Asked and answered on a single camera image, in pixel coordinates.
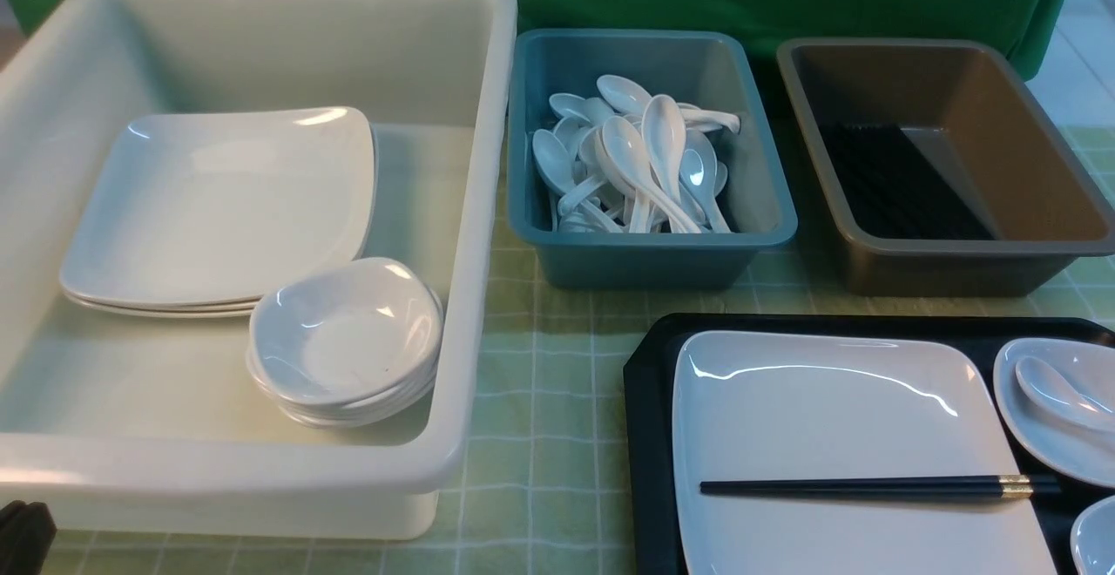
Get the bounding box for white bowl tray corner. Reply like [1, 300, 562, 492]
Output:
[1070, 496, 1115, 575]

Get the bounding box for dark object bottom left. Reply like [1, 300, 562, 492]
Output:
[1, 500, 58, 574]

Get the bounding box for white square rice plate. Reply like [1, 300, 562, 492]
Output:
[672, 330, 1056, 574]

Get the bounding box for large white plastic tub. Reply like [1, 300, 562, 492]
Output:
[3, 0, 517, 540]

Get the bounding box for black chopsticks pile in bin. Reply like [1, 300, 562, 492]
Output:
[820, 124, 996, 240]

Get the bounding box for lower white stacked small bowls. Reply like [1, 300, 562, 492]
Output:
[246, 348, 438, 429]

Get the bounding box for brown plastic bin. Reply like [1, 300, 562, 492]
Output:
[776, 37, 1112, 298]

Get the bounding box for black chopsticks gold band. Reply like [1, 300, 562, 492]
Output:
[699, 475, 1061, 501]

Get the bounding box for top white stacked square plate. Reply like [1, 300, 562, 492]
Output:
[58, 106, 378, 308]

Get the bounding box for white spoon left pile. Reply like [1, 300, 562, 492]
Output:
[532, 130, 624, 233]

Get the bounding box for teal plastic bin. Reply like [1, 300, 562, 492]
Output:
[506, 28, 798, 292]

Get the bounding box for green checked tablecloth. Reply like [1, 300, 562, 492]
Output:
[39, 125, 1115, 575]

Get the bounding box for lower white stacked square plates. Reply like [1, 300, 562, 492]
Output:
[60, 289, 259, 320]

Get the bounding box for black serving tray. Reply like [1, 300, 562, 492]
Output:
[624, 313, 1112, 574]

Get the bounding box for white small bowl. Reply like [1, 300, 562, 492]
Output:
[993, 337, 1114, 489]
[248, 257, 443, 409]

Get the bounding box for white spoon center pile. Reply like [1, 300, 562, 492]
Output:
[641, 94, 700, 233]

